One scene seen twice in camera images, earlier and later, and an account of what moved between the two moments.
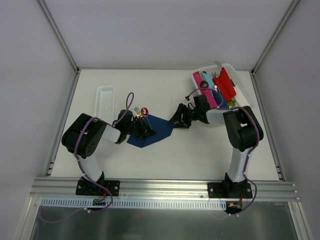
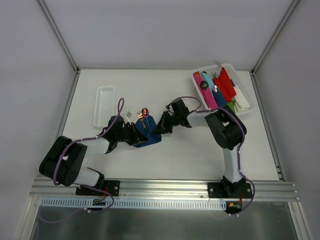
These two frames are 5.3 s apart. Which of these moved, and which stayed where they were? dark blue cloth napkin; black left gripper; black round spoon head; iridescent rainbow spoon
Moved: black left gripper
Stayed: iridescent rainbow spoon; dark blue cloth napkin; black round spoon head
